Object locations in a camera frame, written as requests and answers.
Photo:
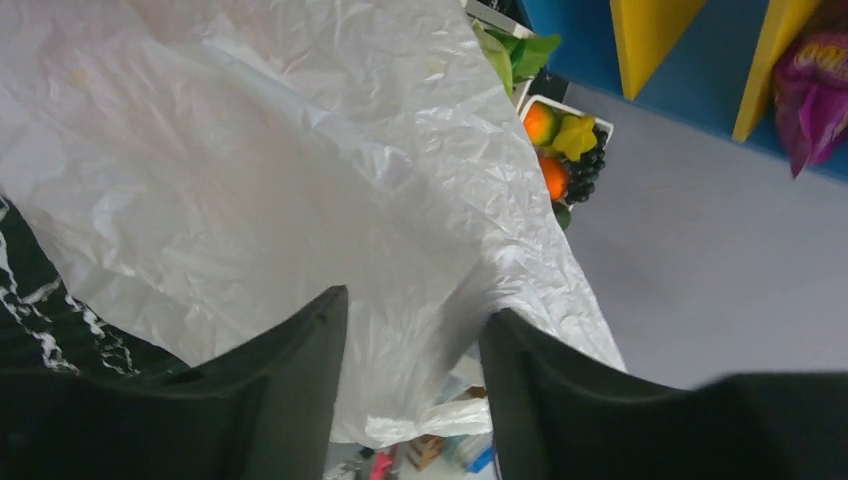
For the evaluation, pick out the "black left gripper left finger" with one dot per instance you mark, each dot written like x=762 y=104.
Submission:
x=262 y=410

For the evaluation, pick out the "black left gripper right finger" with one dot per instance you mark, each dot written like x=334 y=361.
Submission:
x=559 y=414

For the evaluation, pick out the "white plastic grocery bag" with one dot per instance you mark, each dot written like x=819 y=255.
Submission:
x=199 y=170

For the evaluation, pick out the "purple snack bag right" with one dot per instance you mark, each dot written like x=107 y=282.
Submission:
x=810 y=84

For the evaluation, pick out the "black grapes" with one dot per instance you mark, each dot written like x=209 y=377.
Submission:
x=585 y=172

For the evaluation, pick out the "orange peach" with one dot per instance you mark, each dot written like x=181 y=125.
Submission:
x=556 y=176

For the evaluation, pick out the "yellow starfruit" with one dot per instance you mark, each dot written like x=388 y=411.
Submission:
x=576 y=137

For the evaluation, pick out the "white fruit basket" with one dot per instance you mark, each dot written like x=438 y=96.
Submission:
x=562 y=211

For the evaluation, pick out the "red green mango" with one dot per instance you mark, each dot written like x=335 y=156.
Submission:
x=542 y=124

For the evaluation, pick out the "colourful wooden shelf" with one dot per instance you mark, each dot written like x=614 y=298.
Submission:
x=706 y=63

